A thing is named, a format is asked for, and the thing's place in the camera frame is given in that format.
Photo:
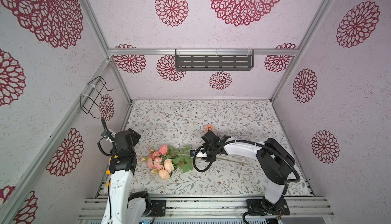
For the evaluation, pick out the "yellow plush toy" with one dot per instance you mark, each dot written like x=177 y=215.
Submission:
x=108 y=182

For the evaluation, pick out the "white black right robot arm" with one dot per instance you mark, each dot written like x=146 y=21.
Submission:
x=276 y=163

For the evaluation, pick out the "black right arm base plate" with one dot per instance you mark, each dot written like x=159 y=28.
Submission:
x=263 y=207

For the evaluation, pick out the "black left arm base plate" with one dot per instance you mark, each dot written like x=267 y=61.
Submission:
x=155 y=208

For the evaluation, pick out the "pink artificial rose stem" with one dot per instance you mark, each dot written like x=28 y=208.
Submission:
x=162 y=150

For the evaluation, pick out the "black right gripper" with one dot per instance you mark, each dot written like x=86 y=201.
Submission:
x=211 y=143

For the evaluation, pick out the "black wire wall basket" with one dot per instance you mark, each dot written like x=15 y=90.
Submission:
x=98 y=103

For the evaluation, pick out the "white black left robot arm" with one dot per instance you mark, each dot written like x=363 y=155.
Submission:
x=122 y=206

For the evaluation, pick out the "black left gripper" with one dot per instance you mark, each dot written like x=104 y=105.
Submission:
x=137 y=136

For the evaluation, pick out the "dark grey wall shelf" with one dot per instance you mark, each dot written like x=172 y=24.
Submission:
x=216 y=62

